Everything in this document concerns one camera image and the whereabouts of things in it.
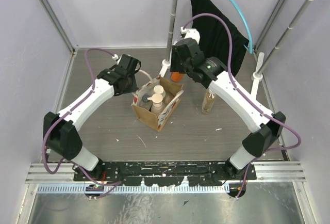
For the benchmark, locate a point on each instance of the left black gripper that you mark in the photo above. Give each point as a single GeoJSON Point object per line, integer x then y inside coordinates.
{"type": "Point", "coordinates": [131, 62]}

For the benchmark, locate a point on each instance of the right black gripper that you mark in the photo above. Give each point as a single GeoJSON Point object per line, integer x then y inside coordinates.
{"type": "Point", "coordinates": [175, 63]}

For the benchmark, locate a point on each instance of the orange bottle blue cap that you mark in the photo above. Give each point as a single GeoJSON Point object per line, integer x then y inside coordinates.
{"type": "Point", "coordinates": [176, 77]}

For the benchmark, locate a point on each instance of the cream round cap bottle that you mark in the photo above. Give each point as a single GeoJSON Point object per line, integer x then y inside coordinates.
{"type": "Point", "coordinates": [159, 90]}

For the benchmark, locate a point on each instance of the clear amber liquid bottle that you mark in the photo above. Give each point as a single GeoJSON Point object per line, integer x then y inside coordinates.
{"type": "Point", "coordinates": [208, 101]}

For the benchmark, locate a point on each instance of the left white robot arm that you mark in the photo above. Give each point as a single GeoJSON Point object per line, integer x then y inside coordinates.
{"type": "Point", "coordinates": [60, 131]}

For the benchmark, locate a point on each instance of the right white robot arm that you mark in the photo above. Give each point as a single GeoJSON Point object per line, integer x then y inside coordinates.
{"type": "Point", "coordinates": [212, 73]}

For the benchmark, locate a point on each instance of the black hanging cloth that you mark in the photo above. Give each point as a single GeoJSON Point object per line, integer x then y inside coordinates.
{"type": "Point", "coordinates": [213, 36]}

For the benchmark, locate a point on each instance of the beige pump dispenser bottle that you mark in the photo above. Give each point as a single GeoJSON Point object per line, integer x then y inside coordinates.
{"type": "Point", "coordinates": [158, 104]}

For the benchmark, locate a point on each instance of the blue clothes hanger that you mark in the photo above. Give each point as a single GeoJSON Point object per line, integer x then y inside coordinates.
{"type": "Point", "coordinates": [248, 47]}

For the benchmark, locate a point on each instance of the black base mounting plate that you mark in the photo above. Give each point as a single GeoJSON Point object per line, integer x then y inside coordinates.
{"type": "Point", "coordinates": [135, 173]}

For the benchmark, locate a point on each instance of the silver clothes rack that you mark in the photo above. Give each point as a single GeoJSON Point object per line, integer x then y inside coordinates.
{"type": "Point", "coordinates": [299, 70]}

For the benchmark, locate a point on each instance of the aluminium frame rail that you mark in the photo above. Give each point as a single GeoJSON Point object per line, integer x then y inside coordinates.
{"type": "Point", "coordinates": [266, 171]}

